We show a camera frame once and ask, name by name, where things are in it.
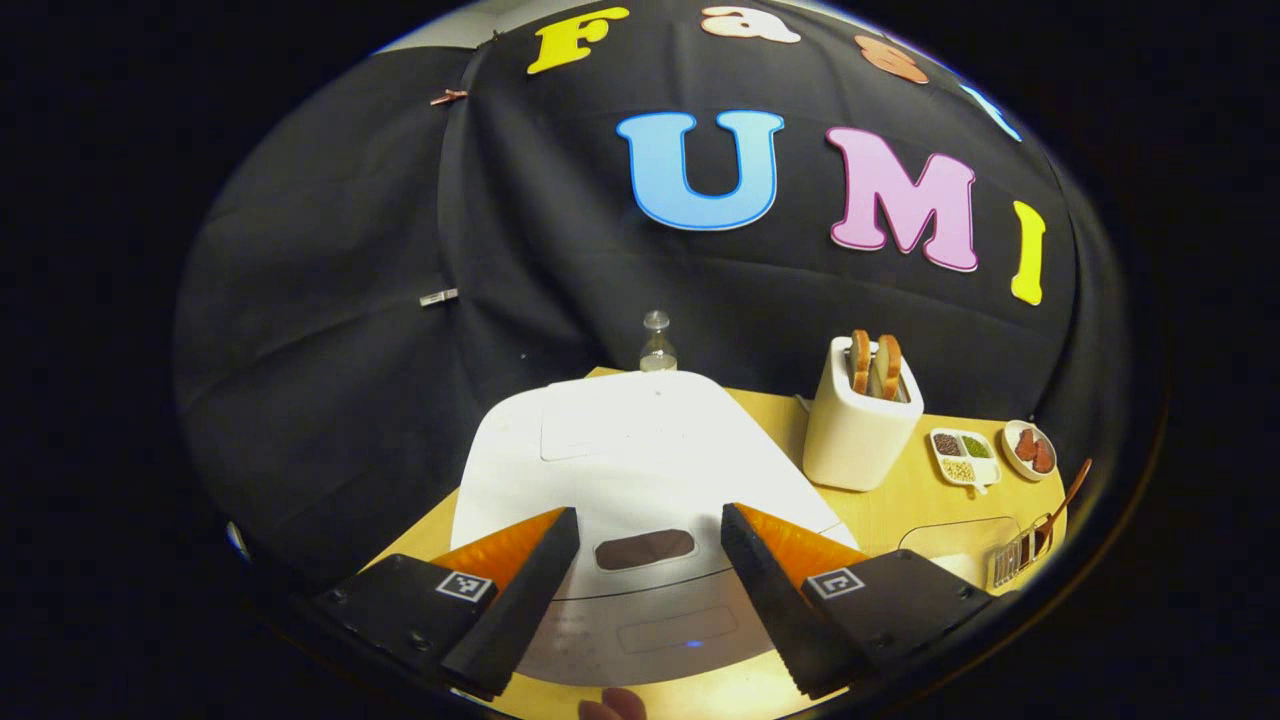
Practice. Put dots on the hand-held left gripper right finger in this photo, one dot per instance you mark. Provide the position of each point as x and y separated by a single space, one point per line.
765 600

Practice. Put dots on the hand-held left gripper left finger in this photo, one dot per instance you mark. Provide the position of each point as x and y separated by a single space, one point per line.
520 600

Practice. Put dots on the white rice cooker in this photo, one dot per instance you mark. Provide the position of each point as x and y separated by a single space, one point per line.
640 450

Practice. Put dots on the clear plastic rice container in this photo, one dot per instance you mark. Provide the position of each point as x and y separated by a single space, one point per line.
950 535

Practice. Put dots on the white rice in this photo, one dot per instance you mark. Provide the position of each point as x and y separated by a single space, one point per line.
962 572

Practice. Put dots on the brown wooden spoon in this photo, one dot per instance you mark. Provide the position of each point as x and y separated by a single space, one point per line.
1068 495

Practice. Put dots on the white toaster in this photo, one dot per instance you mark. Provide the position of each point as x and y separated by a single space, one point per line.
855 440

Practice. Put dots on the toasted bread slice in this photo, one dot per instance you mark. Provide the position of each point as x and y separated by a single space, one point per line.
888 367
859 362

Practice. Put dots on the white divided bean dish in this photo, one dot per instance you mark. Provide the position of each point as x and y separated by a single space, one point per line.
985 465

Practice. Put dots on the small glass bottle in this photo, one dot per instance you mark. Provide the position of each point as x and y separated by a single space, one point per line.
657 350

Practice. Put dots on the white oval plate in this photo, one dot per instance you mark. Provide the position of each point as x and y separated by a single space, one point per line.
1008 450

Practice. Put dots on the red meat slice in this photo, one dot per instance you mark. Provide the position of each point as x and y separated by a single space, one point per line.
1026 445
1044 456

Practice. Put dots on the silver cloth clip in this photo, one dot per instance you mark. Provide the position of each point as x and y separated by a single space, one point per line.
439 297

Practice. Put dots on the black backdrop cloth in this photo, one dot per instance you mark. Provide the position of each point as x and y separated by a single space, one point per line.
320 300

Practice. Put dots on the copper cloth clip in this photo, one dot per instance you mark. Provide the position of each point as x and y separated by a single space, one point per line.
450 97

